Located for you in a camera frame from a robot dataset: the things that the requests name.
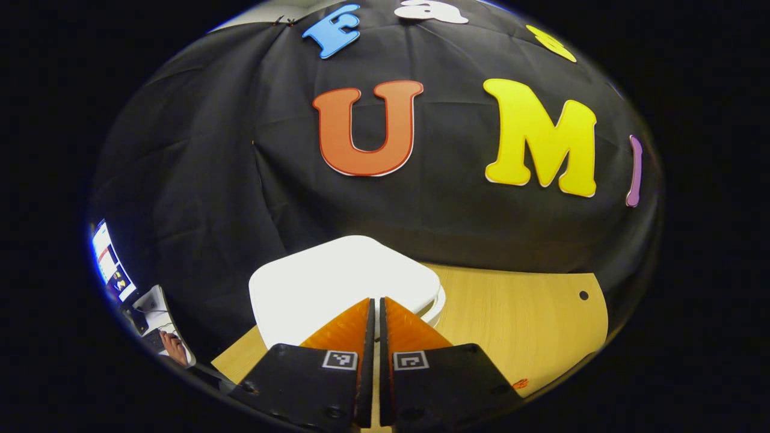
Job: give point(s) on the computer monitor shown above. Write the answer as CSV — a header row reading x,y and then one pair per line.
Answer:
x,y
108,261

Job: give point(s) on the white desktop garbage bin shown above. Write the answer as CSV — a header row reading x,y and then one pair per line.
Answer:
x,y
337,276

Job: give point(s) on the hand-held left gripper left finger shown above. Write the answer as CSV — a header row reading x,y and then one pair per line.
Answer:
x,y
301,385

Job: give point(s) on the orange paper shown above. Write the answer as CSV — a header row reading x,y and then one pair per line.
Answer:
x,y
520,383

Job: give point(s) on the small black cloth clip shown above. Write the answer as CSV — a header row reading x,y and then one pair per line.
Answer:
x,y
280,21

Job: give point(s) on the wooden desktop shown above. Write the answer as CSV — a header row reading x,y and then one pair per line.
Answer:
x,y
511,325

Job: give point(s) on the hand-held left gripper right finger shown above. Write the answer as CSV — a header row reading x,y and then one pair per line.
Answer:
x,y
445,385

